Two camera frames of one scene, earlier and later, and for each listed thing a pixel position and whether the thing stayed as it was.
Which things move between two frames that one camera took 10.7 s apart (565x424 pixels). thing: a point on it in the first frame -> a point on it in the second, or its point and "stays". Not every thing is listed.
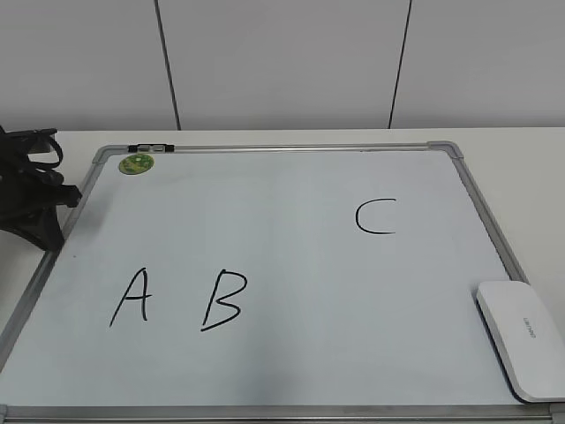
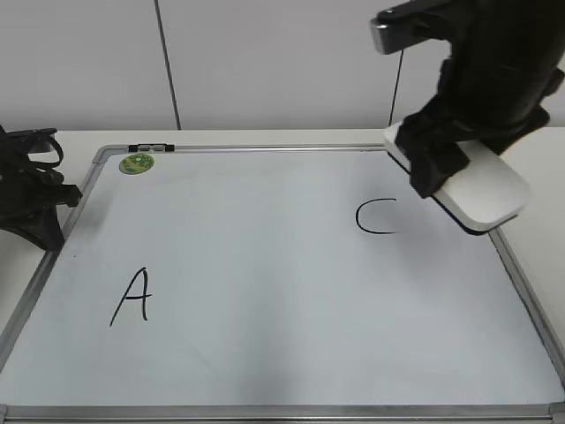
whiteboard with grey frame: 314,283 stays
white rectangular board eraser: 528,336 -> 488,193
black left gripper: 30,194 stays
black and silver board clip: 151,148 stays
